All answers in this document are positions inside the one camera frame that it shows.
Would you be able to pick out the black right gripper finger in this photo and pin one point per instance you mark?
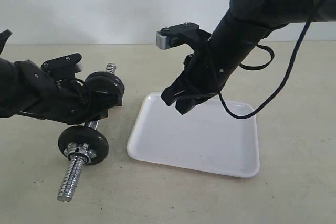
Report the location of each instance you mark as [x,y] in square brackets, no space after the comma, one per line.
[180,86]
[184,103]

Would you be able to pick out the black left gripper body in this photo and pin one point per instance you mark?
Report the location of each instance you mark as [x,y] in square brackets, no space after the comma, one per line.
[38,95]

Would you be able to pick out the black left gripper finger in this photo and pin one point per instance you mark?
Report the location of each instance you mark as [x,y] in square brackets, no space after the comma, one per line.
[100,99]
[91,116]

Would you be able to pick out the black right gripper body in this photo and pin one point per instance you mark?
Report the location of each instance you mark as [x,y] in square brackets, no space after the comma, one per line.
[208,71]

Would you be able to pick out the black weight plate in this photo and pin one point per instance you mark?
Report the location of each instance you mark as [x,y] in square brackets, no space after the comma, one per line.
[105,84]
[85,135]
[104,74]

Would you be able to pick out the chrome star collar nut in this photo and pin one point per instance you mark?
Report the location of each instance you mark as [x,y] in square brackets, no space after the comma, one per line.
[83,151]

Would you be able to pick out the chrome threaded dumbbell bar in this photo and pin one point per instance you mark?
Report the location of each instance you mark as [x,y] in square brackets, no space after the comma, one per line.
[72,175]

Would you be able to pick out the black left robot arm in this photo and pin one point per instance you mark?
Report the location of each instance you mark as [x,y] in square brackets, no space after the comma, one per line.
[8,90]

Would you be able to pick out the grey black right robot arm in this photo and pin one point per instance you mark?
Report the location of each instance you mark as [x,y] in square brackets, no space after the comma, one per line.
[257,19]

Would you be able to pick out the white rectangular plastic tray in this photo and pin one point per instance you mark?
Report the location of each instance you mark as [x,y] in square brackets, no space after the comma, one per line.
[206,139]

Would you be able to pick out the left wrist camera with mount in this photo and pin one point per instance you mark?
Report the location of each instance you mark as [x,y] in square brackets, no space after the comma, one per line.
[63,68]

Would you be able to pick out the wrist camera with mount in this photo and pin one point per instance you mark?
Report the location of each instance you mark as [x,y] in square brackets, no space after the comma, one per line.
[63,68]
[185,33]

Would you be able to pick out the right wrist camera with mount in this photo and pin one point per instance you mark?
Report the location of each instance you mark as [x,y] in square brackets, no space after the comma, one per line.
[185,33]

